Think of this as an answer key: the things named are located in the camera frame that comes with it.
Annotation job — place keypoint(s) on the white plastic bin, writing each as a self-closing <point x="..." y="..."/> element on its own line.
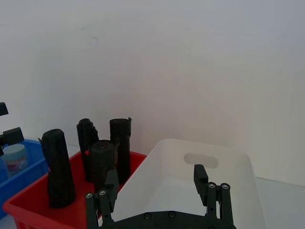
<point x="166" y="176"/>

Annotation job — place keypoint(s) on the black bag roll loose flap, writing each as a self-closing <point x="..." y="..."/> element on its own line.
<point x="122" y="152"/>

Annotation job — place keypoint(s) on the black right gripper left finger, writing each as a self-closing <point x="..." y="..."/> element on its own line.
<point x="110" y="190"/>

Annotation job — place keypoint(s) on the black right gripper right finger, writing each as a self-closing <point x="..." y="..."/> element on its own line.
<point x="201" y="183"/>

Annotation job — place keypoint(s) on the blue plastic bin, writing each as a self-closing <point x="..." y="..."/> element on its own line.
<point x="26" y="174"/>

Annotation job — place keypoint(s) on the black bag roll red sticker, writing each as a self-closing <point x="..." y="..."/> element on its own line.
<point x="85" y="136"/>

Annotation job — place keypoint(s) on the pale blue labelled can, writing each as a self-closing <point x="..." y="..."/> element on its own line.
<point x="16" y="159"/>

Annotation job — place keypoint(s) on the short black bag roll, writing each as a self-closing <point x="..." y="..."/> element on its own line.
<point x="102" y="162"/>

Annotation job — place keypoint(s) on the tall black bag roll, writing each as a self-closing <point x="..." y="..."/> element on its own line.
<point x="58" y="167"/>

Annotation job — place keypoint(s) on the red plastic bin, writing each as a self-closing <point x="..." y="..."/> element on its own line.
<point x="35" y="210"/>

